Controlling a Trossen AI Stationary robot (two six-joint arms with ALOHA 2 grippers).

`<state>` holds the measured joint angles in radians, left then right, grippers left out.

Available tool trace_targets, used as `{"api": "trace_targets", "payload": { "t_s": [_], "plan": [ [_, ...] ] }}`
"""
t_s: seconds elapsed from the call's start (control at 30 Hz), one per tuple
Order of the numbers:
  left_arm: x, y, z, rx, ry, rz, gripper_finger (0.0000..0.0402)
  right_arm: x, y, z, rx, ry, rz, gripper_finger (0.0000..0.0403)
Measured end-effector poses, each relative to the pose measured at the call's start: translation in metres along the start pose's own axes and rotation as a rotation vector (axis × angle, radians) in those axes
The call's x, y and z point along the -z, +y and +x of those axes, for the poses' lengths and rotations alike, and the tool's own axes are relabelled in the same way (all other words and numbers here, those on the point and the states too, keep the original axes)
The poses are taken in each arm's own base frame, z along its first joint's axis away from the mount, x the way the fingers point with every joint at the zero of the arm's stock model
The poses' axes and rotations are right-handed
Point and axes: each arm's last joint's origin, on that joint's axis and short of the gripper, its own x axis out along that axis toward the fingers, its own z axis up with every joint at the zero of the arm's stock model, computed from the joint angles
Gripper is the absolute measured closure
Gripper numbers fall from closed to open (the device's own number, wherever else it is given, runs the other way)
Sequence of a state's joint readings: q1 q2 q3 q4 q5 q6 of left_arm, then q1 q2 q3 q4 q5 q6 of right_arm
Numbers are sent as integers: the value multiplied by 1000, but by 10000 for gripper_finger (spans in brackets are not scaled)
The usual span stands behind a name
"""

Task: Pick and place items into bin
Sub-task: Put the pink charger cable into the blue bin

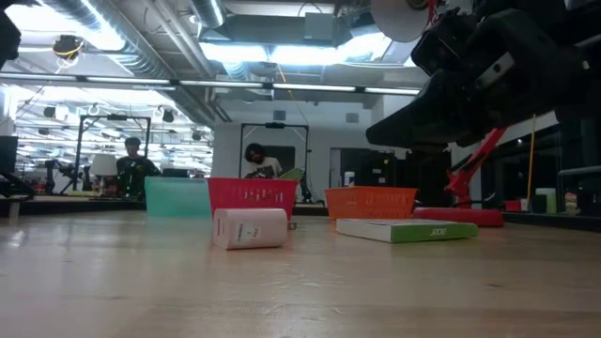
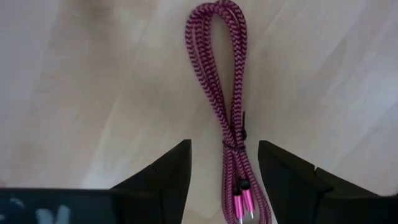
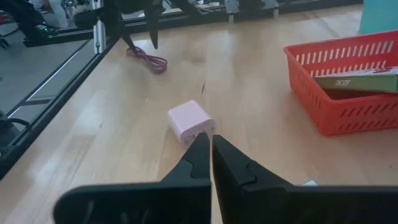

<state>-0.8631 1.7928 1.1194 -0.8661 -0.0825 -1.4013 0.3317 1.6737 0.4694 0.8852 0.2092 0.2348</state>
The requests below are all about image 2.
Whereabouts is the magenta braided cable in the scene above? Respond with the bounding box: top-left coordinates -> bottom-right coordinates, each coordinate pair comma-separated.
185,0 -> 273,224

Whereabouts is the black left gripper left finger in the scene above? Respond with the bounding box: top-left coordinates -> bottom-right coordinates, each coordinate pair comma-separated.
0,139 -> 192,224

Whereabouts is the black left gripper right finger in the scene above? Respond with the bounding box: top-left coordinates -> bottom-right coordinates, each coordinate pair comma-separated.
257,139 -> 398,224

